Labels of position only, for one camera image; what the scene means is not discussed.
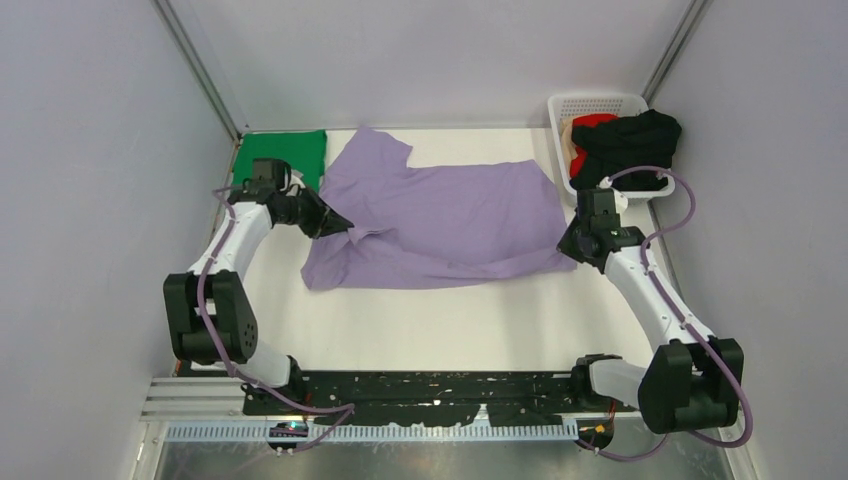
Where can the aluminium frame rail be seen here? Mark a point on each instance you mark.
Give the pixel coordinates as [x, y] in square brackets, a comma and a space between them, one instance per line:
[220, 409]

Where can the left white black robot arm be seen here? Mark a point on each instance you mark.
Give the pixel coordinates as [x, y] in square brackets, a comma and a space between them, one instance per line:
[211, 321]

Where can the black t shirt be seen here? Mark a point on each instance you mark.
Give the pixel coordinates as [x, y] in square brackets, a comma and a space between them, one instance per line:
[647, 139]

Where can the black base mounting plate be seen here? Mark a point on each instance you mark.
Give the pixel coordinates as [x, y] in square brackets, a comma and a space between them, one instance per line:
[448, 398]

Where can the red t shirt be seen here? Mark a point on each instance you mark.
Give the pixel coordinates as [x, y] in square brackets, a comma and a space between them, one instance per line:
[579, 154]

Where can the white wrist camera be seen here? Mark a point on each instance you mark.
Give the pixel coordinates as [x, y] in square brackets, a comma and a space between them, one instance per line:
[620, 199]
[294, 183]

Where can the white plastic laundry basket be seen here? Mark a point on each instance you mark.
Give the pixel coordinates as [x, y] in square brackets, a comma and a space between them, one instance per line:
[641, 183]

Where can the beige t shirt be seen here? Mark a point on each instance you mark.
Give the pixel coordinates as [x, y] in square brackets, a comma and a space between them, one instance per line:
[568, 147]

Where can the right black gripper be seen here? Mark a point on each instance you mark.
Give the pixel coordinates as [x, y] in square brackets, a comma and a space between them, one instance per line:
[567, 245]

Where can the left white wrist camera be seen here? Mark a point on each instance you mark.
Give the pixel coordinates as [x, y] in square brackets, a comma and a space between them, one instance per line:
[294, 183]

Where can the folded green t shirt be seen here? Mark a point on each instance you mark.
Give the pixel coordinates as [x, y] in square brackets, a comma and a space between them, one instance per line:
[305, 152]

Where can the purple t shirt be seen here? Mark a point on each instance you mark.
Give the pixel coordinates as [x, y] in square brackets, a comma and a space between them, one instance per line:
[433, 227]

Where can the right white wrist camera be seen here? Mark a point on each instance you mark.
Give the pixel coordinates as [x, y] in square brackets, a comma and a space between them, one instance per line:
[620, 199]

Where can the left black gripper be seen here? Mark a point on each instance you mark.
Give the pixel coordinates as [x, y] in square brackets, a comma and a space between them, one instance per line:
[325, 221]

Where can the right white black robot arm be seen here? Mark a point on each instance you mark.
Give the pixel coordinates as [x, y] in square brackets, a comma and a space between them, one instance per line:
[693, 380]

